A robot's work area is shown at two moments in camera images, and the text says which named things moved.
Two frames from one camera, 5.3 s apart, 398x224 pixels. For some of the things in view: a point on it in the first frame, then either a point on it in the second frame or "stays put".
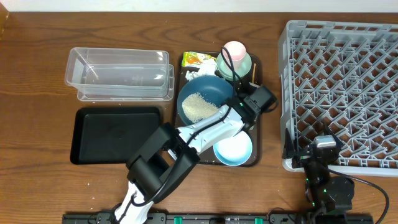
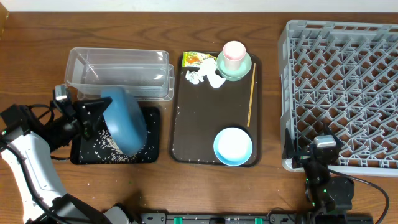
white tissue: x=208 y=67 stays put
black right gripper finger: x=328 y=130 stays put
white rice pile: x=196 y=107 to x=104 y=147
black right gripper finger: x=289 y=148 stays put
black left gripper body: x=236 y=102 to x=63 y=132
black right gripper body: x=301 y=160 stays put
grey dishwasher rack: x=344 y=74 stays put
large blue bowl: x=216 y=90 to x=125 y=118
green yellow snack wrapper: x=189 y=59 stays put
